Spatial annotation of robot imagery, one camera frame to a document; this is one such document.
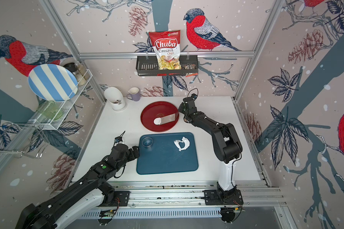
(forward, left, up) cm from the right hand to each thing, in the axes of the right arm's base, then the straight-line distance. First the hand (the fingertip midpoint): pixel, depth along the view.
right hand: (180, 104), depth 98 cm
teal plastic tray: (-30, +13, -17) cm, 37 cm away
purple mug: (+16, +38, -6) cm, 41 cm away
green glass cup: (-24, +64, +20) cm, 72 cm away
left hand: (-30, +26, -6) cm, 40 cm away
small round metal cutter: (-23, +22, -13) cm, 34 cm away
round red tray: (+9, +18, -16) cm, 26 cm away
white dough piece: (-21, -5, -15) cm, 26 cm away
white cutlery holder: (+9, +50, -1) cm, 51 cm away
